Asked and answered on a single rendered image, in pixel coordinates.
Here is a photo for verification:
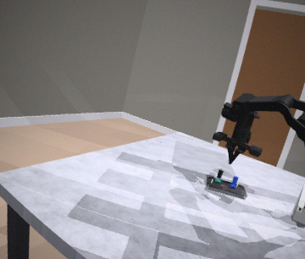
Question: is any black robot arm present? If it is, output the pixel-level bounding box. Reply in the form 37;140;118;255
221;93;305;146

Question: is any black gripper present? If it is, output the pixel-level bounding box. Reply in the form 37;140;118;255
213;124;263;164

